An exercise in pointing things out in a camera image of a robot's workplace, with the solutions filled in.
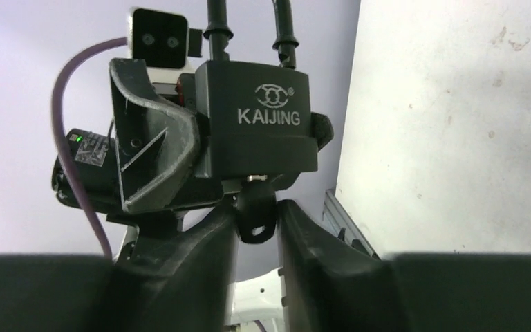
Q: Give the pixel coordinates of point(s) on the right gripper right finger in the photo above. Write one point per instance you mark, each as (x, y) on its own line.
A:
(330, 286)

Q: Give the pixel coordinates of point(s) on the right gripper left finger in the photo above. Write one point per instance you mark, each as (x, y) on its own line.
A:
(180, 285)

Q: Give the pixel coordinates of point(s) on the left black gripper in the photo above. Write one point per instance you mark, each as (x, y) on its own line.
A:
(159, 145)

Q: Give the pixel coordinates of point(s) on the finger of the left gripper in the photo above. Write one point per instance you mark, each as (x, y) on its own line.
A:
(321, 129)

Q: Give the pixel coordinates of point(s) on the black-headed key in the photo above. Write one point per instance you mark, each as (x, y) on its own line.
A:
(256, 205)

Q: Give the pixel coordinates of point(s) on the black padlock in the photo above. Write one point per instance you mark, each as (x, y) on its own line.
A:
(256, 117)

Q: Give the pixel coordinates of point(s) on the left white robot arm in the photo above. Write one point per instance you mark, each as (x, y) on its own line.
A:
(90, 172)

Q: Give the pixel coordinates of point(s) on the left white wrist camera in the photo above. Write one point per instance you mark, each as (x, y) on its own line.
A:
(165, 41)

